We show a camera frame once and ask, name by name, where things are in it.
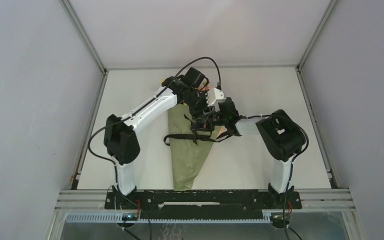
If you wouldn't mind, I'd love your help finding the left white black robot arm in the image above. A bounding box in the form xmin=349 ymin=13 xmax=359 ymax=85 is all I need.
xmin=87 ymin=67 xmax=210 ymax=209

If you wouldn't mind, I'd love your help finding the aluminium frame rail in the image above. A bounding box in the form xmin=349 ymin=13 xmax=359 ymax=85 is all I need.
xmin=54 ymin=188 xmax=356 ymax=213

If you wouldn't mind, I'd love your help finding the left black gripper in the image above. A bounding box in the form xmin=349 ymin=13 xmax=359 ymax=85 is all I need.
xmin=182 ymin=89 xmax=215 ymax=122

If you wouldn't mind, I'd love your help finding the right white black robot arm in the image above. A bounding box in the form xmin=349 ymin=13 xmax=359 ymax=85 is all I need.
xmin=193 ymin=97 xmax=309 ymax=208

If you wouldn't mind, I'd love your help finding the black ribbon strap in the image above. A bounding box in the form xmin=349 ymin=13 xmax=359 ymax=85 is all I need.
xmin=163 ymin=112 xmax=236 ymax=147

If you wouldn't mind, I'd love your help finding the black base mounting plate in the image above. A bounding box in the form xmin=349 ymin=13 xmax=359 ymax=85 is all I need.
xmin=104 ymin=189 xmax=302 ymax=220

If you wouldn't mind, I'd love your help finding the white slotted cable duct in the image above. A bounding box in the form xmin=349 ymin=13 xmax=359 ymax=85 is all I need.
xmin=65 ymin=211 xmax=282 ymax=224

